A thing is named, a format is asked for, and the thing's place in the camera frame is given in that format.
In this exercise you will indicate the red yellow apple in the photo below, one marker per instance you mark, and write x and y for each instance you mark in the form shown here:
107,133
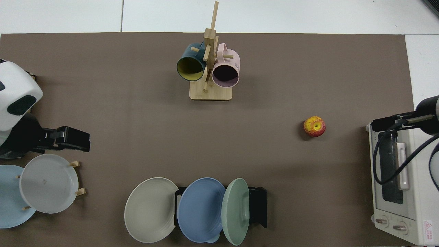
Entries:
314,127

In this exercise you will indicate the grey plate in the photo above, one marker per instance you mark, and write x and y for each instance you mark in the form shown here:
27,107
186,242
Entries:
48,185

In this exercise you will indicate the wooden plate stand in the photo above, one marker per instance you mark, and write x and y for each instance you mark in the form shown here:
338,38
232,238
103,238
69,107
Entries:
81,192

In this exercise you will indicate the light blue plate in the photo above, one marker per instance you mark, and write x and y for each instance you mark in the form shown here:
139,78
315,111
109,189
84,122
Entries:
10,206

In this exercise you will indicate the beige plate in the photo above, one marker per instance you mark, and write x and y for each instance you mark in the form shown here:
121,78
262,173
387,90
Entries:
151,209

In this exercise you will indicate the black dish rack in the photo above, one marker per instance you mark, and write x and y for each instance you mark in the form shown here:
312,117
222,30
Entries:
258,206

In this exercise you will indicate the green plate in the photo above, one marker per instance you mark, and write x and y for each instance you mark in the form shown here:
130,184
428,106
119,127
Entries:
235,212

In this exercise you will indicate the brown table cloth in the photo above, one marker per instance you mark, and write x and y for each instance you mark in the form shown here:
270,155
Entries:
137,103

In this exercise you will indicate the pale toaster oven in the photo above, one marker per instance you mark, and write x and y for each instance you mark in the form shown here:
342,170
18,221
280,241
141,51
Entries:
422,192

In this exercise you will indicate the dark grey corner object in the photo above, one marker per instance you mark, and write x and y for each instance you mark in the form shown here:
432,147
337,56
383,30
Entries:
432,6

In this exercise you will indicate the dark teal mug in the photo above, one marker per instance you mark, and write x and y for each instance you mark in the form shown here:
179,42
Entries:
187,56

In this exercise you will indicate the wooden mug stand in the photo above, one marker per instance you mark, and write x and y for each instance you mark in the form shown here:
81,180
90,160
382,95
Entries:
211,94

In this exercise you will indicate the pink mug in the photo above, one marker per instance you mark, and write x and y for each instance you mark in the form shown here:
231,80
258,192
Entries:
231,60

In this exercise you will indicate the small blue round thing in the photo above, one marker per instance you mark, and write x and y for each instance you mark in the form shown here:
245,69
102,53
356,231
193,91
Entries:
213,239

